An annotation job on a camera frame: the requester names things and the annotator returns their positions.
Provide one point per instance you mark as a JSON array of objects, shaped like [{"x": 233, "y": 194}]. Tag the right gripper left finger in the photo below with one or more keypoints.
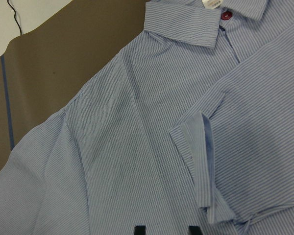
[{"x": 140, "y": 230}]

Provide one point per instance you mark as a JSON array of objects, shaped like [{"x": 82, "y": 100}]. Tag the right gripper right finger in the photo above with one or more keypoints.
[{"x": 194, "y": 230}]

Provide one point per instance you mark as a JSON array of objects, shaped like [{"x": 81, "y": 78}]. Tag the blue striped button shirt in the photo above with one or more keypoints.
[{"x": 190, "y": 124}]

